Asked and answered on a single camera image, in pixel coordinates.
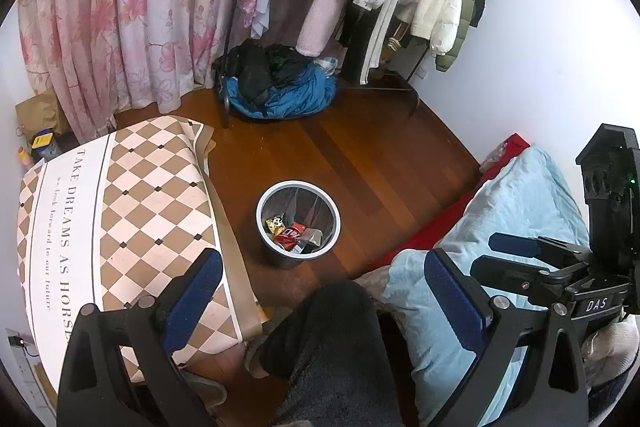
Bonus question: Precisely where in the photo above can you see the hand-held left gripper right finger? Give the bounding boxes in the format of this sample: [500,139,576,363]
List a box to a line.
[424,248,588,427]

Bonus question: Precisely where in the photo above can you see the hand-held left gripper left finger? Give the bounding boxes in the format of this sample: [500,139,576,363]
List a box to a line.
[57,248,224,427]

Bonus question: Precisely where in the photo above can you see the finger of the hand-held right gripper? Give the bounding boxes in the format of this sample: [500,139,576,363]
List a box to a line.
[489,233,593,269]
[471,255,571,304]

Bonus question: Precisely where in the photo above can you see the red snack packet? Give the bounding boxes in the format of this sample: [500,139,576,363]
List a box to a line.
[274,223,308,250]

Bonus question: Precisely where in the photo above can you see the round white trash bin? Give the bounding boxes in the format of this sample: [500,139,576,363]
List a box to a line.
[256,180,342,269]

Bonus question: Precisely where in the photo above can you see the light blue quilt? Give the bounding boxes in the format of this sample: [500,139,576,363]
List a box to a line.
[360,147,591,427]

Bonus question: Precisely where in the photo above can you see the red blanket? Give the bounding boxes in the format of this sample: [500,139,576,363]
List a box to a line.
[370,133,531,268]

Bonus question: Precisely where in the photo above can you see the grey slipper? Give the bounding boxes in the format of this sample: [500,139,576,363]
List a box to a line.
[244,307,296,380]
[180,369,228,410]

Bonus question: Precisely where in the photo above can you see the clear plastic bag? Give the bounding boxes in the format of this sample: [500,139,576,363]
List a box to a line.
[480,142,511,172]

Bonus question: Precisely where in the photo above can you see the brown checkered tablecloth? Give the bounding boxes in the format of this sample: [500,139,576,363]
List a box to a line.
[16,116,266,390]

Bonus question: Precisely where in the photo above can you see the person's dark trouser leg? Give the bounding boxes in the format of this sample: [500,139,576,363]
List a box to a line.
[260,281,406,427]

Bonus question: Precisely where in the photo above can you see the clear plastic bin liner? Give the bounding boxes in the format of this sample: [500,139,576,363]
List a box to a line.
[262,186,335,253]

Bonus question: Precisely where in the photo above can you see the white power strip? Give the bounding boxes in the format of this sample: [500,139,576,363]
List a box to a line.
[7,328,56,408]

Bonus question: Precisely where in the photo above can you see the black metal clothes rack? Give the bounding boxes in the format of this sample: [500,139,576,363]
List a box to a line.
[217,0,421,128]

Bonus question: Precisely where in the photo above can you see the olive green jacket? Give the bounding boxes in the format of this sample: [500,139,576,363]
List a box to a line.
[434,0,476,72]

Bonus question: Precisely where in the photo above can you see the blue and yellow box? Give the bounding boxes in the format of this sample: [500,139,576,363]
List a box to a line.
[31,129,63,160]

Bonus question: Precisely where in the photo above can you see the brown paper bag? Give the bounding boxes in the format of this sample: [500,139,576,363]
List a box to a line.
[15,89,71,138]

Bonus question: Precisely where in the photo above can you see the black clothes pile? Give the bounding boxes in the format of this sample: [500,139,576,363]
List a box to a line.
[212,43,313,105]

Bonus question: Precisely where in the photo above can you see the cream puffer jacket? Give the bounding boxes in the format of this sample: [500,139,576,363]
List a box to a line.
[410,0,463,52]

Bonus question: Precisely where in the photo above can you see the dark hanging garment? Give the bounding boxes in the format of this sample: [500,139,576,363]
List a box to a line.
[470,0,493,28]

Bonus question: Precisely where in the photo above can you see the black trousers with white stripe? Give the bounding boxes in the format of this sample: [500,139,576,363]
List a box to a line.
[340,0,421,85]

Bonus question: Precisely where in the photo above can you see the pink floral curtain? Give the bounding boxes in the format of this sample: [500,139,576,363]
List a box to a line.
[17,0,266,142]

